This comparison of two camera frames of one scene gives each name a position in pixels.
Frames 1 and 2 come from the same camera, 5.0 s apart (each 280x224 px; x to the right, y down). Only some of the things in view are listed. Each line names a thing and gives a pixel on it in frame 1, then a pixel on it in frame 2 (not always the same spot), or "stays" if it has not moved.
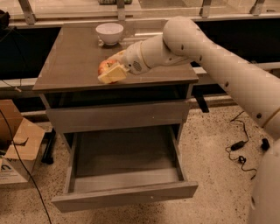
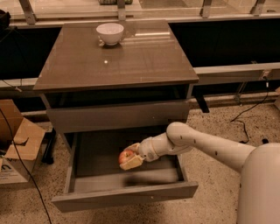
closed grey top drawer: x=115 y=117 stays
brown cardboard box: x=20 y=143 stays
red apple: x=105 y=66 -> x=125 y=156
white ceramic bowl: x=109 y=33 stays
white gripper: x=132 y=59 -> x=146 y=150
